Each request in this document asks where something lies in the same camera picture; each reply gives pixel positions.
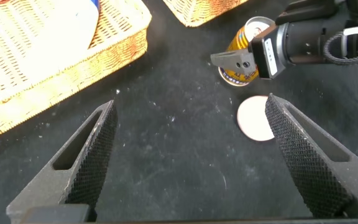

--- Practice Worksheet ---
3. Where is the pale pink egg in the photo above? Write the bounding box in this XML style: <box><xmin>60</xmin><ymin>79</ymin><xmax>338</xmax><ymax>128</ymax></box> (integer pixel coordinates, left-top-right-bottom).
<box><xmin>236</xmin><ymin>95</ymin><xmax>275</xmax><ymax>142</ymax></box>

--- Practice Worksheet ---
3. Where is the black tablecloth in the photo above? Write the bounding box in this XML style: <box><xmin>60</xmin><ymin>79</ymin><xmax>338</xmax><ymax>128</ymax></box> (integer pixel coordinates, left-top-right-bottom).
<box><xmin>0</xmin><ymin>0</ymin><xmax>358</xmax><ymax>224</ymax></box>

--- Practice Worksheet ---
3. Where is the white lotion bottle blue cap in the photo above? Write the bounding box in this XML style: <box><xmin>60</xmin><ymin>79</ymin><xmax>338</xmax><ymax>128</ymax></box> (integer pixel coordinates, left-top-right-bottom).
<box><xmin>26</xmin><ymin>0</ymin><xmax>101</xmax><ymax>74</ymax></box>

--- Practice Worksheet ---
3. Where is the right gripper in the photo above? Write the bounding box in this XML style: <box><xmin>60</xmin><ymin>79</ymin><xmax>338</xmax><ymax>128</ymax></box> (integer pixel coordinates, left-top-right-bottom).
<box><xmin>210</xmin><ymin>23</ymin><xmax>291</xmax><ymax>80</ymax></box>

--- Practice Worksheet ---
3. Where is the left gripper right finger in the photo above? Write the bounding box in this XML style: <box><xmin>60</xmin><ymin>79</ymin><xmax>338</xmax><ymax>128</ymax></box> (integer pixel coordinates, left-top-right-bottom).
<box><xmin>264</xmin><ymin>93</ymin><xmax>358</xmax><ymax>218</ymax></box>

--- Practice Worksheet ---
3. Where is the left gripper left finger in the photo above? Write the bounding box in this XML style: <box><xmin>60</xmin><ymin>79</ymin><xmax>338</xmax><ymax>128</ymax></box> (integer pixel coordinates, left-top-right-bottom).
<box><xmin>6</xmin><ymin>100</ymin><xmax>119</xmax><ymax>223</ymax></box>

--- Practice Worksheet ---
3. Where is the wicker basket with handles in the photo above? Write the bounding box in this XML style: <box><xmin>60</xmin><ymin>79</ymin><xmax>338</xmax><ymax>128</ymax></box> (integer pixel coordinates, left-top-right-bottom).
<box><xmin>0</xmin><ymin>0</ymin><xmax>153</xmax><ymax>146</ymax></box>
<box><xmin>162</xmin><ymin>0</ymin><xmax>248</xmax><ymax>28</ymax></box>

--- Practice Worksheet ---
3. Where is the gold drink can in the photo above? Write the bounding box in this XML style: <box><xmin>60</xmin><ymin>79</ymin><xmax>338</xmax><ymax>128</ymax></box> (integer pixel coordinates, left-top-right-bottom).
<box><xmin>218</xmin><ymin>16</ymin><xmax>275</xmax><ymax>87</ymax></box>

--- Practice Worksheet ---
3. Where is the black braided cable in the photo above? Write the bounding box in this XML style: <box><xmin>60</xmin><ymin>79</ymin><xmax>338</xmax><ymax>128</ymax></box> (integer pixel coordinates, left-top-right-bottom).
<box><xmin>323</xmin><ymin>30</ymin><xmax>358</xmax><ymax>66</ymax></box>

